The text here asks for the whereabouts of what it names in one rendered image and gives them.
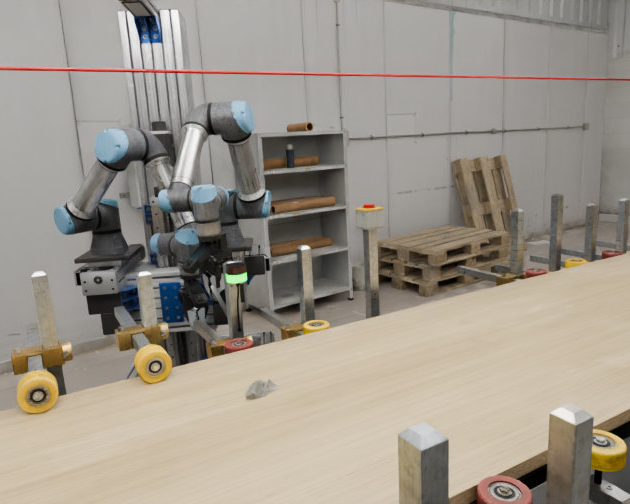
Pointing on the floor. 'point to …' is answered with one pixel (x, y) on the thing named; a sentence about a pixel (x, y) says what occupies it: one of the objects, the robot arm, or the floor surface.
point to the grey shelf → (341, 256)
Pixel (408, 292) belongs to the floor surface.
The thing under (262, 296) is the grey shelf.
